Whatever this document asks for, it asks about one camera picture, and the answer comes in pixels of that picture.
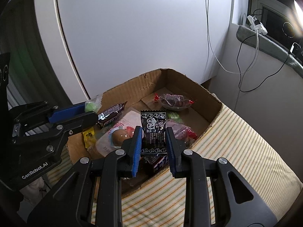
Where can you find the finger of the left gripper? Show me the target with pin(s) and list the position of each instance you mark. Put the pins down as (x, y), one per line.
(69, 112)
(75, 124)

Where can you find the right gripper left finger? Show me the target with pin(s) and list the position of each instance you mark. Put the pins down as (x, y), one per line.
(132, 155)

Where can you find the black snack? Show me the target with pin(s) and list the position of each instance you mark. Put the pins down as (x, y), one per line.
(153, 126)

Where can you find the red dark plum packet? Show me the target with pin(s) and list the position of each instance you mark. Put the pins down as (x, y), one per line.
(173, 102)

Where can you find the white wardrobe panel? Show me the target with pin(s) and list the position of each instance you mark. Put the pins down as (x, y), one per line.
(94, 45)

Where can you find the striped bed cloth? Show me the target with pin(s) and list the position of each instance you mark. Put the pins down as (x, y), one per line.
(160, 201)

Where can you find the brown snickers bar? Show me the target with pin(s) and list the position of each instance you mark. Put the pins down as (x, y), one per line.
(110, 115)

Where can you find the cardboard box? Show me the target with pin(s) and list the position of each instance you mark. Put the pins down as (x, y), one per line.
(153, 100)

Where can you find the light green candy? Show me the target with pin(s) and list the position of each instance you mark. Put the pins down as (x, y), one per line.
(174, 116)

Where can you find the packaged braised egg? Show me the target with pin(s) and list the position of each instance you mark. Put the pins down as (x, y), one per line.
(118, 137)

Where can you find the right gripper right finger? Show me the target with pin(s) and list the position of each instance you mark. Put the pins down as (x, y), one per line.
(175, 150)

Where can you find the green jelly candy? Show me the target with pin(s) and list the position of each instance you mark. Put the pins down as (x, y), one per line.
(94, 104)

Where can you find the yellow candy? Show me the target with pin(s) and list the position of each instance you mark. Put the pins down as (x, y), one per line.
(89, 137)

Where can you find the pink white bread package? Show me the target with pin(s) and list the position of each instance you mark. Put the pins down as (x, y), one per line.
(128, 121)

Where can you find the white power adapter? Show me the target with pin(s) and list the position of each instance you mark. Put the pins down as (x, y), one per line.
(256, 25)

